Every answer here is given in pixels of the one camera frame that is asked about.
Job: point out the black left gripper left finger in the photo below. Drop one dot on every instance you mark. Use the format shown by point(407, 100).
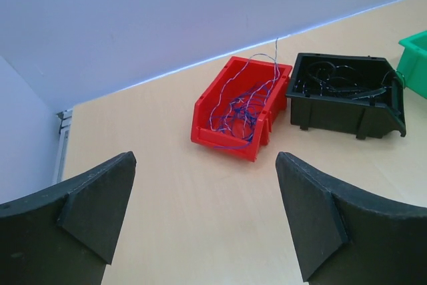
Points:
point(67, 233)

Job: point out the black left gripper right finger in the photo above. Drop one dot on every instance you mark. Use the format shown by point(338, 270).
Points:
point(343, 234)

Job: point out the black plastic bin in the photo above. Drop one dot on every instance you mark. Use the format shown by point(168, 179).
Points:
point(359, 95)

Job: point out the red plastic bin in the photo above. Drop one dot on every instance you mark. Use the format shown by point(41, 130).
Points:
point(236, 112)

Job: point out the green plastic bin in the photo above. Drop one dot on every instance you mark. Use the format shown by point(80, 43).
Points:
point(412, 64)

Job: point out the aluminium table frame rail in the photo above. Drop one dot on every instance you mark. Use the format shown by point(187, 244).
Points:
point(65, 125)

